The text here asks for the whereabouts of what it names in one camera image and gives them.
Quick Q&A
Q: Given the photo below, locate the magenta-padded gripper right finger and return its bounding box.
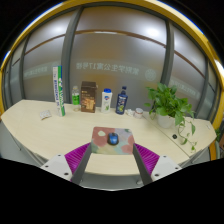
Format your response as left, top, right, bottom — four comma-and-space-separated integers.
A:
132, 143, 183, 186

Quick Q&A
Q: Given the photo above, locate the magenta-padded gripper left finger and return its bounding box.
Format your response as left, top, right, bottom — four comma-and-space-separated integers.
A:
40, 142, 93, 186

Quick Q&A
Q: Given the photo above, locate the blue computer mouse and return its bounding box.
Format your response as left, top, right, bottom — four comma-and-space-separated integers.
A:
106, 132, 120, 146

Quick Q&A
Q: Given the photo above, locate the floral mouse pad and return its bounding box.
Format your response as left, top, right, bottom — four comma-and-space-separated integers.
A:
90, 126, 136, 156

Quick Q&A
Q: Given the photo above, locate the small blister pill pack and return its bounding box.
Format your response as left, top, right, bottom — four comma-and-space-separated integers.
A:
38, 109, 53, 121

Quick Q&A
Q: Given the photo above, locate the potted green plant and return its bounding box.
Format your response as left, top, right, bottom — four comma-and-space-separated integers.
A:
143, 82, 198, 153

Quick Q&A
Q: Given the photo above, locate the clear green-label drink bottle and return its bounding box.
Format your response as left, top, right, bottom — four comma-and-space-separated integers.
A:
71, 85, 82, 112

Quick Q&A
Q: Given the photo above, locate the brown carton box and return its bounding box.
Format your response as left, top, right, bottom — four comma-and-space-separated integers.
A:
80, 80, 99, 114

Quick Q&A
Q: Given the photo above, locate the dark blue shampoo bottle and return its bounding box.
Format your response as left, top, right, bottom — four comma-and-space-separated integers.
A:
115, 85, 129, 116

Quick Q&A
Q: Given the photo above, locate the white body wash bottle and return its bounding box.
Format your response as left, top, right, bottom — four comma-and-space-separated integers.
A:
100, 87, 113, 114

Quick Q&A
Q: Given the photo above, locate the green white shuttlecock tube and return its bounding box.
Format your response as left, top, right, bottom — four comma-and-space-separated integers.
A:
52, 65, 66, 118

